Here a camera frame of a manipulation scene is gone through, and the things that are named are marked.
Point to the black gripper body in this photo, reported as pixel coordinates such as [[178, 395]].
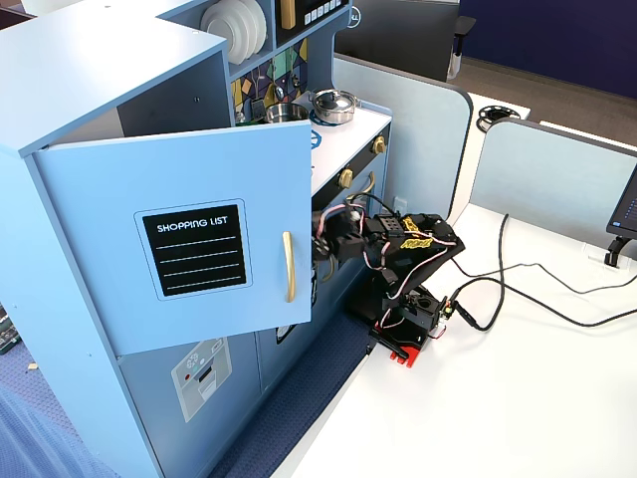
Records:
[[324, 247]]

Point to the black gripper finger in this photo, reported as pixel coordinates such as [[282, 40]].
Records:
[[322, 249]]

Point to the blue door with shopping list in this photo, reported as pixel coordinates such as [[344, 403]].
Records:
[[99, 199]]

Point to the blue oven door with window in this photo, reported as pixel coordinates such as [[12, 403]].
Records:
[[382, 185]]

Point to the blue dishwasher door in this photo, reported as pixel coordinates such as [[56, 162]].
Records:
[[269, 358]]

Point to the blue door with dispenser print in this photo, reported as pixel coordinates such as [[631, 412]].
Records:
[[149, 398]]

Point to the blue toy kitchen cabinet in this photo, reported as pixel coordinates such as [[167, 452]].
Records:
[[99, 65]]

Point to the gold stove knob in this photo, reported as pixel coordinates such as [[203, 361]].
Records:
[[345, 177], [379, 144]]

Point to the red table clamp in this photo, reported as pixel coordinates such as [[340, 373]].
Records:
[[405, 359]]

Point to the steel pot with lid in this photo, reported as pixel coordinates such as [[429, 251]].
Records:
[[333, 112]]

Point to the light grey desk partition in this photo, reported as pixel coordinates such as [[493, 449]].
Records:
[[423, 124], [547, 174]]

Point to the steel pan without lid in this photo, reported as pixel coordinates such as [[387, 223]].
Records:
[[286, 113]]

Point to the navy blue floor mat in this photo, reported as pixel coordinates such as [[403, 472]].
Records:
[[298, 398]]

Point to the steel slotted spatula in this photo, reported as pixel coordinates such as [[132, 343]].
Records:
[[258, 107]]

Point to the steel ladle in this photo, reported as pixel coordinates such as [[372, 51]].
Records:
[[278, 92]]

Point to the small steel utensil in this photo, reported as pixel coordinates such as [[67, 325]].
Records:
[[294, 79]]

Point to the dark monitor back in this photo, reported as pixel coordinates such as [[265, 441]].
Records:
[[398, 40]]

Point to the black toy microwave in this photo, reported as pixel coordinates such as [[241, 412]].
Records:
[[298, 34]]

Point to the white toy plate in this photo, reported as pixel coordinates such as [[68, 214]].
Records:
[[247, 20], [219, 25], [262, 20]]

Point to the black office chair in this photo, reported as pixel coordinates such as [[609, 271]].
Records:
[[463, 27]]

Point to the black monitor stand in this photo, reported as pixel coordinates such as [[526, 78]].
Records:
[[614, 251]]

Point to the black computer monitor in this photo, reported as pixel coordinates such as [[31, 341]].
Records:
[[627, 209]]

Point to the white wall outlet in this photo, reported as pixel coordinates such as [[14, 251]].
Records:
[[399, 205]]

